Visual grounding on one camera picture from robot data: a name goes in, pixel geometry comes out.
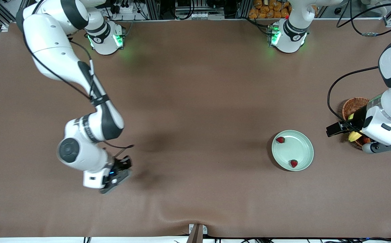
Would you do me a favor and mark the pale green round plate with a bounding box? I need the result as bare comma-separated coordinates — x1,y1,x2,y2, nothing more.
271,130,314,171

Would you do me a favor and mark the brown wicker basket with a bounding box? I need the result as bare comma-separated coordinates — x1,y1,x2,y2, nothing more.
342,97,371,149

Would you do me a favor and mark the large table cover mat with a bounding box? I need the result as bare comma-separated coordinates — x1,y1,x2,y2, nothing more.
0,19,391,238

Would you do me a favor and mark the orange bread rolls pile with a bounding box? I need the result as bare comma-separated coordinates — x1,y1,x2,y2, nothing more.
249,0,318,19

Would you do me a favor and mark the white power strip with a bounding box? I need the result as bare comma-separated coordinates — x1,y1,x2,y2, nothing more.
114,3,134,15

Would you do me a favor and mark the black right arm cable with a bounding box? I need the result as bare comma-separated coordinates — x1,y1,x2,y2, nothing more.
22,0,134,159

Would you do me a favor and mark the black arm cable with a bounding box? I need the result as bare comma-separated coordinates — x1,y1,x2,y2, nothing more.
327,0,391,132
22,0,134,159

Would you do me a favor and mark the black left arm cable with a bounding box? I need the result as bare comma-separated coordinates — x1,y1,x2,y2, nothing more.
327,0,391,132

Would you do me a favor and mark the wooden post with bracket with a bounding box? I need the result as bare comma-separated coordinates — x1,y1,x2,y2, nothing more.
186,223,208,243

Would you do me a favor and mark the aluminium frame post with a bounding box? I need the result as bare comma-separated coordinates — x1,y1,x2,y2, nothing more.
147,0,161,20
237,0,252,19

